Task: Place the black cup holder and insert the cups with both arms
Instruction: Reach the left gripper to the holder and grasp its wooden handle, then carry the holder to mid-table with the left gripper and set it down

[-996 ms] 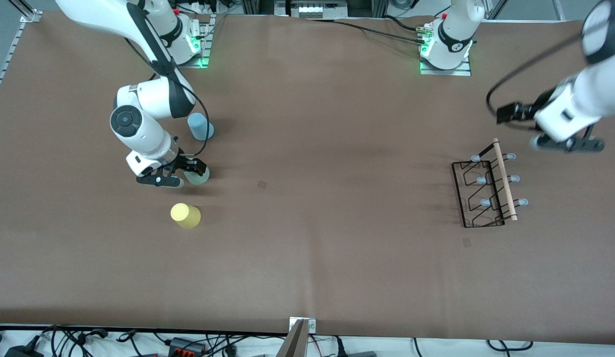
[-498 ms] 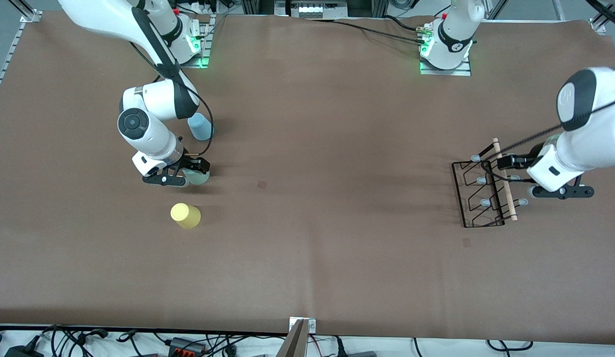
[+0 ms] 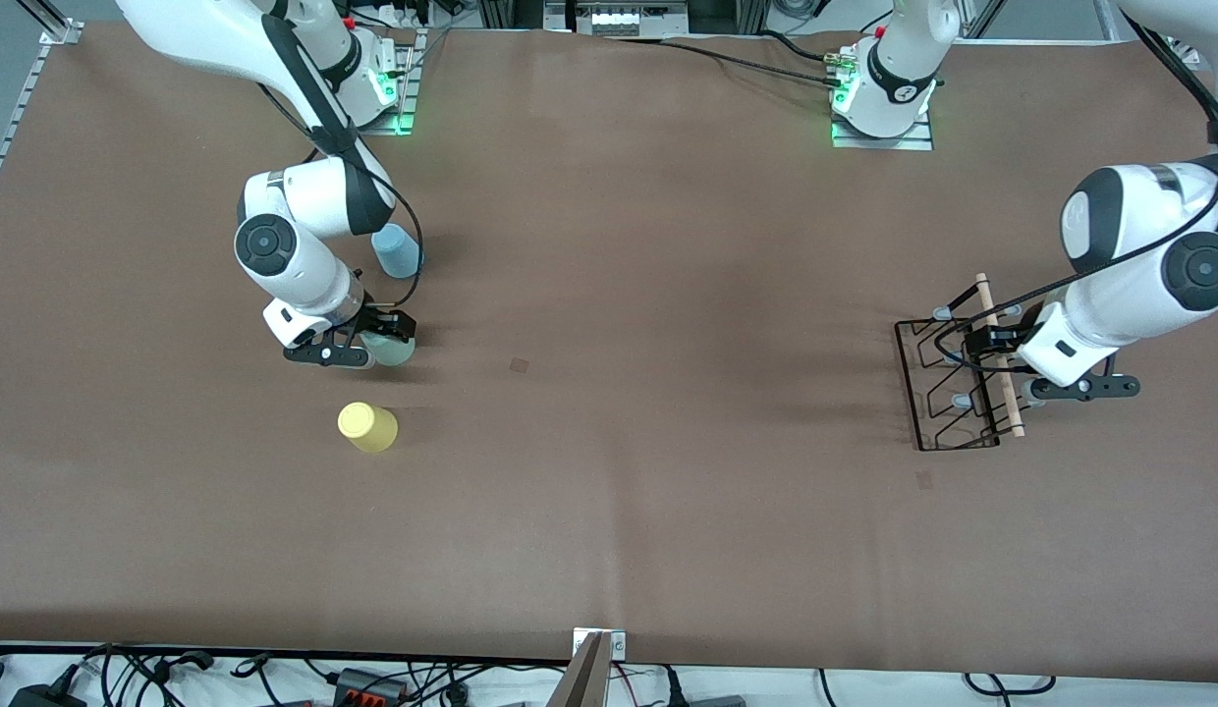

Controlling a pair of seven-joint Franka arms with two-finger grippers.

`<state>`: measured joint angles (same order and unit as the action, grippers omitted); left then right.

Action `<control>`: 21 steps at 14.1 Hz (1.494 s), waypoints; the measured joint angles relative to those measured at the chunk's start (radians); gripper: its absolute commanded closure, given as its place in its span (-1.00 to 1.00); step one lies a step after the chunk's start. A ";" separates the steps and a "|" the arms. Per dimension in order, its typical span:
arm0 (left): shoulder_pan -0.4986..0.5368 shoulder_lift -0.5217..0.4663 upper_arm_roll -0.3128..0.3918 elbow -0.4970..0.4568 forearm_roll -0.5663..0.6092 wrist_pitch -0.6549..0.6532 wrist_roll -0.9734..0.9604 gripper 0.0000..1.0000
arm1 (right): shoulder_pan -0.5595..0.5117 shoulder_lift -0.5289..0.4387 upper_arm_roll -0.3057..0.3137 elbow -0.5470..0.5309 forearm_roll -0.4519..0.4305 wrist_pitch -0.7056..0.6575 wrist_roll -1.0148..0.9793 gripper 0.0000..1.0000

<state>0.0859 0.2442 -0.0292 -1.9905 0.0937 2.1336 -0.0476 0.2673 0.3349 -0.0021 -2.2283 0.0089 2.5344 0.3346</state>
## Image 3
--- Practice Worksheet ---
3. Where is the light blue plastic cup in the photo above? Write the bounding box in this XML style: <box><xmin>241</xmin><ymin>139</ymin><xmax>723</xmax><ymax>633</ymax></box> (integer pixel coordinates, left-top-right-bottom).
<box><xmin>371</xmin><ymin>224</ymin><xmax>425</xmax><ymax>280</ymax></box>

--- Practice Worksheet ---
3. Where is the black cable tangle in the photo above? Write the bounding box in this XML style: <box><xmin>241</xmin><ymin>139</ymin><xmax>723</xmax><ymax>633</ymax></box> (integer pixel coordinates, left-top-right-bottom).
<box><xmin>0</xmin><ymin>643</ymin><xmax>571</xmax><ymax>707</ymax></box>

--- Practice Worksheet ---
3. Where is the grey power strip box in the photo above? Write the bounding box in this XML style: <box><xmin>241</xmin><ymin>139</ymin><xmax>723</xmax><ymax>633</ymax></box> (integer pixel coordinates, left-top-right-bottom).
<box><xmin>543</xmin><ymin>0</ymin><xmax>691</xmax><ymax>40</ymax></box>

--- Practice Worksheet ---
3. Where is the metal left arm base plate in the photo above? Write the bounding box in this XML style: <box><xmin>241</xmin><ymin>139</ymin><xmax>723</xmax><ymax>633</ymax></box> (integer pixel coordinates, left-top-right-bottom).
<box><xmin>830</xmin><ymin>106</ymin><xmax>935</xmax><ymax>151</ymax></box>

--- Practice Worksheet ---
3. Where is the pale green plastic cup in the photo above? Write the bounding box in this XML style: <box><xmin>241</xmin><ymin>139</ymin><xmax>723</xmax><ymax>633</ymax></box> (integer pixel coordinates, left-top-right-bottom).
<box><xmin>361</xmin><ymin>332</ymin><xmax>415</xmax><ymax>368</ymax></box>

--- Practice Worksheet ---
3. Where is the black cable on table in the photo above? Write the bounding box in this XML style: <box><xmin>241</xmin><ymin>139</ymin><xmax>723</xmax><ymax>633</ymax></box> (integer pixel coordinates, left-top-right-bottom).
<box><xmin>609</xmin><ymin>32</ymin><xmax>858</xmax><ymax>91</ymax></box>

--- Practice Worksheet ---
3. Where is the black wire cup holder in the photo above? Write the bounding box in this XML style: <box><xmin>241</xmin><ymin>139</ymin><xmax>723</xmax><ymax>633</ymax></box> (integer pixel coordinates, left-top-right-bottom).
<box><xmin>894</xmin><ymin>273</ymin><xmax>1028</xmax><ymax>453</ymax></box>

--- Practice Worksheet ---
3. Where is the black looped cable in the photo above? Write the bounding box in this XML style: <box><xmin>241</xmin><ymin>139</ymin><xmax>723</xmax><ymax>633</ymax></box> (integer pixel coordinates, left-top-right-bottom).
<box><xmin>963</xmin><ymin>672</ymin><xmax>1058</xmax><ymax>698</ymax></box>

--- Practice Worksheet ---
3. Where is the grey metal bar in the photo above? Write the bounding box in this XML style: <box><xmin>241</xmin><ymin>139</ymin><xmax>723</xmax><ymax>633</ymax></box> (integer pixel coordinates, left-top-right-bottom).
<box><xmin>547</xmin><ymin>631</ymin><xmax>612</xmax><ymax>707</ymax></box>

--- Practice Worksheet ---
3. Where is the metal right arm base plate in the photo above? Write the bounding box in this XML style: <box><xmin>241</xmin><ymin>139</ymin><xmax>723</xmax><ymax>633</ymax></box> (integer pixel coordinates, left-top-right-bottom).
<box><xmin>359</xmin><ymin>29</ymin><xmax>420</xmax><ymax>136</ymax></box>

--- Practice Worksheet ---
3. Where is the small metal edge bracket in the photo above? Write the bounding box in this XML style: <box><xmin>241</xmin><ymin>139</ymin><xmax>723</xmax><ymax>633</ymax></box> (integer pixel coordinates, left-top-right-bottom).
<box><xmin>573</xmin><ymin>628</ymin><xmax>628</xmax><ymax>661</ymax></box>

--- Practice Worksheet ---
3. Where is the brown table cover sheet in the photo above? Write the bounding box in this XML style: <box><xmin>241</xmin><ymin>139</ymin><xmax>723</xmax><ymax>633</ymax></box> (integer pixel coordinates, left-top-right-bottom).
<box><xmin>0</xmin><ymin>20</ymin><xmax>1218</xmax><ymax>680</ymax></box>

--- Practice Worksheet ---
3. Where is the black orange connector box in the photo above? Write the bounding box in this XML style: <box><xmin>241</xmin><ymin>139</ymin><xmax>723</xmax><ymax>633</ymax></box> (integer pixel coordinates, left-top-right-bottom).
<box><xmin>332</xmin><ymin>668</ymin><xmax>411</xmax><ymax>704</ymax></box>

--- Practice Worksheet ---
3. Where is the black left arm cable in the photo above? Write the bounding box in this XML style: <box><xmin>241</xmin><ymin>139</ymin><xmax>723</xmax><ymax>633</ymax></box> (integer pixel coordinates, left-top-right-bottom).
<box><xmin>938</xmin><ymin>5</ymin><xmax>1218</xmax><ymax>374</ymax></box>

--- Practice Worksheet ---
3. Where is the black power adapter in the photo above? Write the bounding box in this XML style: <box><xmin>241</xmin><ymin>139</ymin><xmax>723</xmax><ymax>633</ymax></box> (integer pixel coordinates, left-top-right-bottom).
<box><xmin>8</xmin><ymin>682</ymin><xmax>87</xmax><ymax>707</ymax></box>

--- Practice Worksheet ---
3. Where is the perforated aluminium rail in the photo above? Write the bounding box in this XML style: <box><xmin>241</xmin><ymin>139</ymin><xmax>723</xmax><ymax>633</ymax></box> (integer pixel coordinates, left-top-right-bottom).
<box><xmin>0</xmin><ymin>0</ymin><xmax>83</xmax><ymax>209</ymax></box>

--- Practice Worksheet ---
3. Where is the yellow plastic cup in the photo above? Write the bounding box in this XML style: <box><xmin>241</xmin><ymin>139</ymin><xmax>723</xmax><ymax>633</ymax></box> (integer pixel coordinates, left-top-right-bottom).
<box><xmin>337</xmin><ymin>402</ymin><xmax>399</xmax><ymax>455</ymax></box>

